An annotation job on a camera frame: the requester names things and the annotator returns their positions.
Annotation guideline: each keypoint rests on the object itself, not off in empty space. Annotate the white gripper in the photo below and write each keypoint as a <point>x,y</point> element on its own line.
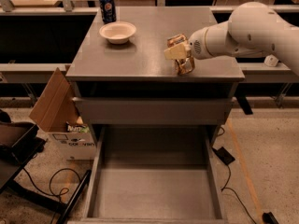
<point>196,46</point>

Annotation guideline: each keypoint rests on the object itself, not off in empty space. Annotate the orange soda can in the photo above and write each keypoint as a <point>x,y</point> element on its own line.
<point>183,66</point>

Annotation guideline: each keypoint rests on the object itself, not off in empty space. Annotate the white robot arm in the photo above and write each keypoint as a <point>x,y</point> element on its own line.
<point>252,28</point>

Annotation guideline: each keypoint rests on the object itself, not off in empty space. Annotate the grey drawer cabinet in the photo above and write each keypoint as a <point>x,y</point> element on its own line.
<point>138,68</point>

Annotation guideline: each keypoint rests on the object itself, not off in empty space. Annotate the blue pepsi can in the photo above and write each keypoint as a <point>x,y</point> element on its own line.
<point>108,11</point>

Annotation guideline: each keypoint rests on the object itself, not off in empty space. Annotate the grey top drawer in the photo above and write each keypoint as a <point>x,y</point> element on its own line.
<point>153,111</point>

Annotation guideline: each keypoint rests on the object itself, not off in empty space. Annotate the open grey middle drawer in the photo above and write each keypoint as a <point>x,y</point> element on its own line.
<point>153,175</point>

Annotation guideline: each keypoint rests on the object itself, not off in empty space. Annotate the white paper bowl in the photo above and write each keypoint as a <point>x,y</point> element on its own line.
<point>117,32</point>

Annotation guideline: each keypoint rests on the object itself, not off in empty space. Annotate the clear sanitizer pump bottle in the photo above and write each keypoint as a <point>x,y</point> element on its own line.
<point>271,61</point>

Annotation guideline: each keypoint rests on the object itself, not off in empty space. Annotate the black power adapter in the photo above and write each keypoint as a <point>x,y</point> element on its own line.
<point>224,155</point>

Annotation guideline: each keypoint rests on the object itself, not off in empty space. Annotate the green snack bag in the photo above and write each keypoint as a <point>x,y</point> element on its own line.
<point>77,128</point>

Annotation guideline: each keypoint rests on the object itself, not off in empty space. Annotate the open cardboard box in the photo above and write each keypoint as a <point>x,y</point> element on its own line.
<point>54,110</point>

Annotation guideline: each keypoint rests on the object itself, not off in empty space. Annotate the black object floor corner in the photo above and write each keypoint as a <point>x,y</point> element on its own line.
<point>269,218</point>

